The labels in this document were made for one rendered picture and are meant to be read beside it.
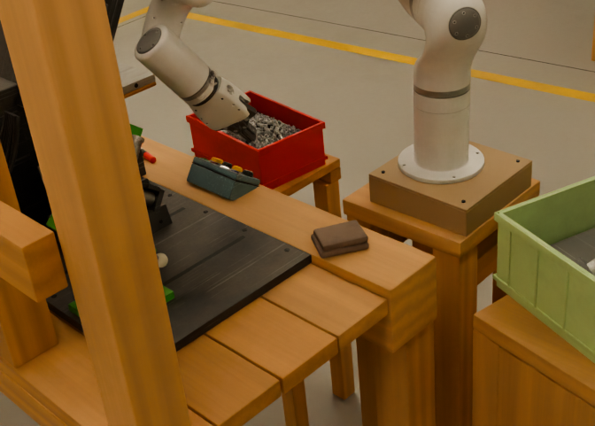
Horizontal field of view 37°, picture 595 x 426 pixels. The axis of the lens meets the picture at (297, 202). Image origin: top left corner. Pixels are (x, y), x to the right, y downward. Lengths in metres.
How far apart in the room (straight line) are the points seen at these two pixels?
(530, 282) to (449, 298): 0.28
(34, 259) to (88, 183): 0.16
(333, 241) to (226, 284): 0.22
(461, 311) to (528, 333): 0.28
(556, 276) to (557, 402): 0.23
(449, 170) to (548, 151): 2.14
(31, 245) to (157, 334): 0.21
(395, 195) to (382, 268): 0.29
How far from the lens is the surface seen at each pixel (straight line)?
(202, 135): 2.34
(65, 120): 1.07
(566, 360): 1.68
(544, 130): 4.26
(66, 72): 1.06
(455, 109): 1.90
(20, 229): 1.25
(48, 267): 1.24
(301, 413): 2.61
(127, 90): 2.06
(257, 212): 1.92
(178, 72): 1.74
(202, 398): 1.50
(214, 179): 2.00
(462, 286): 1.95
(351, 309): 1.64
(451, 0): 1.76
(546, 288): 1.71
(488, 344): 1.78
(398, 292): 1.67
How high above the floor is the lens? 1.87
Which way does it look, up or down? 30 degrees down
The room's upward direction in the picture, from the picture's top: 6 degrees counter-clockwise
